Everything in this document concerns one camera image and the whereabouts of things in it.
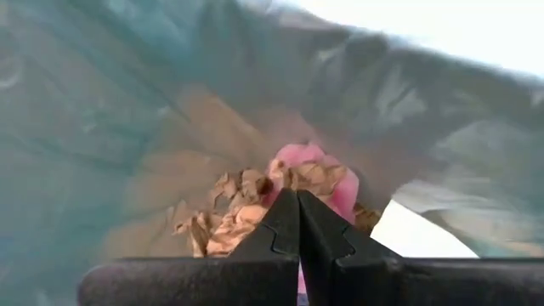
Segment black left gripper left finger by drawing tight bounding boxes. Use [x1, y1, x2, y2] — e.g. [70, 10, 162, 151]
[77, 189, 300, 306]

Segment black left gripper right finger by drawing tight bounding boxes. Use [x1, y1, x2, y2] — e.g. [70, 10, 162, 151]
[297, 190, 544, 306]

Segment brown paper ball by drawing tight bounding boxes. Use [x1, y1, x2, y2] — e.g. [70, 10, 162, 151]
[351, 202, 383, 235]
[278, 160, 350, 203]
[172, 167, 275, 258]

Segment pink plastic bag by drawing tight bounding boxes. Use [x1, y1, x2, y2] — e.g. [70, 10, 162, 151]
[265, 142, 360, 294]

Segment teal trash bag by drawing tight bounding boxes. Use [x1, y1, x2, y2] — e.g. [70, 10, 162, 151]
[0, 0, 544, 306]

